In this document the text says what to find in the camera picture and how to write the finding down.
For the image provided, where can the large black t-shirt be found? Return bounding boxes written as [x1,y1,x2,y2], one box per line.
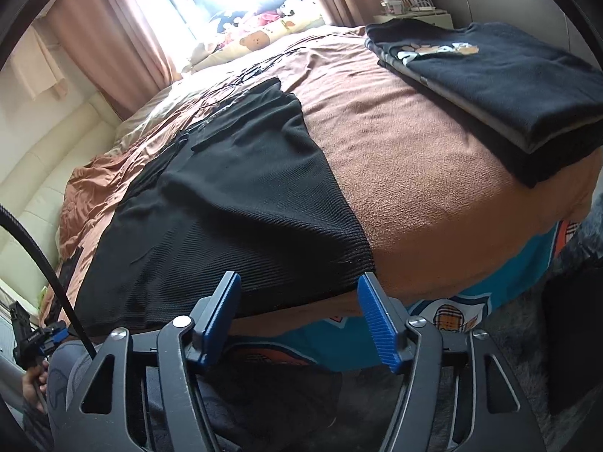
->
[75,78,375,336]

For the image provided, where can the person's left hand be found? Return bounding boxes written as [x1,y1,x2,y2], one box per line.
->
[21,360,49,414]

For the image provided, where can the cartoon print bed sheet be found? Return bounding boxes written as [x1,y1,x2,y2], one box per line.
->
[225,220,580,373]

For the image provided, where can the brown bed blanket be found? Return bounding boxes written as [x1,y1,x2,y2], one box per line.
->
[39,22,603,335]

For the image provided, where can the cream padded headboard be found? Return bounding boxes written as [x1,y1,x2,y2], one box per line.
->
[1,93,121,315]

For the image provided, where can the folded black bear-print shirt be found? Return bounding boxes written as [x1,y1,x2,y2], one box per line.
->
[366,20,602,187]

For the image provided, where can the left pink curtain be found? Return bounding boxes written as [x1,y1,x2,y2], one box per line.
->
[46,0,180,119]

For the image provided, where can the cream hanging cloth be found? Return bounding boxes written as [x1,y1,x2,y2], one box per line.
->
[9,26,67,100]

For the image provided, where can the bear-print long cushion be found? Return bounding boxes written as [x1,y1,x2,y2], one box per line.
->
[182,13,325,73]

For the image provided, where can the white bedside cabinet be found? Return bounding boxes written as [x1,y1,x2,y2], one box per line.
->
[373,9,454,30]

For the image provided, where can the plush toys pile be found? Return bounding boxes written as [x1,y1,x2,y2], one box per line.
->
[205,0,325,41]

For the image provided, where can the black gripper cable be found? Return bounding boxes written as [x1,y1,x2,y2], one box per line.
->
[0,203,98,363]

